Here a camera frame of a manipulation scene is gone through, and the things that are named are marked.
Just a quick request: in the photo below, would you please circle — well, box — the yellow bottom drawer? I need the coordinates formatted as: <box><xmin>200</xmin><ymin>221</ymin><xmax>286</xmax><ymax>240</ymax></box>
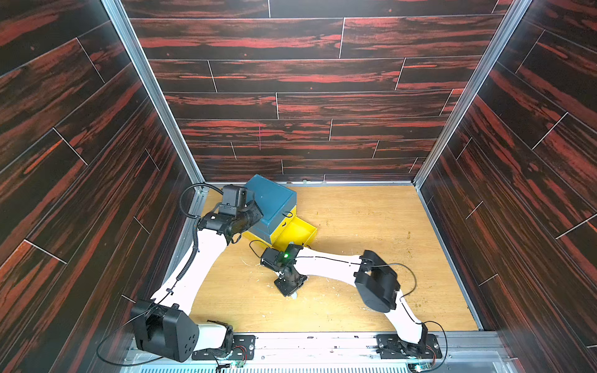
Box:
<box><xmin>272</xmin><ymin>217</ymin><xmax>317</xmax><ymax>251</ymax></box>

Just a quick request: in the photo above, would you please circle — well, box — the teal drawer cabinet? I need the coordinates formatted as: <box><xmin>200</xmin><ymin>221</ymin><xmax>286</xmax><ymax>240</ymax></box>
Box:
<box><xmin>245</xmin><ymin>174</ymin><xmax>297</xmax><ymax>233</ymax></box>

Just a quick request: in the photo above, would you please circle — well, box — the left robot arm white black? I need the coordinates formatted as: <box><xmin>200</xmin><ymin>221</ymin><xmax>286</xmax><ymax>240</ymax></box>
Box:
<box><xmin>131</xmin><ymin>201</ymin><xmax>263</xmax><ymax>362</ymax></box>

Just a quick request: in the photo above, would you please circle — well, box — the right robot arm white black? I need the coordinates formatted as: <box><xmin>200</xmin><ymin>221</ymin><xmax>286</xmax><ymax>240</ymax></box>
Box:
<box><xmin>261</xmin><ymin>244</ymin><xmax>433</xmax><ymax>358</ymax></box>

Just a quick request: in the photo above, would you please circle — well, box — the yellow drawer unit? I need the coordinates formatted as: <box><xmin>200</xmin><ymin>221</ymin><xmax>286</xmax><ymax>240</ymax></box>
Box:
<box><xmin>247</xmin><ymin>208</ymin><xmax>296</xmax><ymax>246</ymax></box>

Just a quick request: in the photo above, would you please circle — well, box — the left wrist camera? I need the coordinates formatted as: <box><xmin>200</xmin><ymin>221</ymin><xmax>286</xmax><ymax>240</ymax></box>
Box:
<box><xmin>219</xmin><ymin>185</ymin><xmax>247</xmax><ymax>215</ymax></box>

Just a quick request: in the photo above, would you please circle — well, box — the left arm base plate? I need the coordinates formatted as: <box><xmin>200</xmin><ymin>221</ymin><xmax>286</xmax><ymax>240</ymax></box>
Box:
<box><xmin>191</xmin><ymin>334</ymin><xmax>256</xmax><ymax>361</ymax></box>

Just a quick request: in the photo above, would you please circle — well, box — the aluminium front rail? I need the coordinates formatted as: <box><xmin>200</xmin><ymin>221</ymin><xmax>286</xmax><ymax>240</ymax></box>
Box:
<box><xmin>123</xmin><ymin>331</ymin><xmax>520</xmax><ymax>372</ymax></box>

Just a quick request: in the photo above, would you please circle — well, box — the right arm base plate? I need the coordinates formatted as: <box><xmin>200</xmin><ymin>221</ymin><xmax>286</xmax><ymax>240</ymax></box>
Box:
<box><xmin>376</xmin><ymin>334</ymin><xmax>443</xmax><ymax>360</ymax></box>

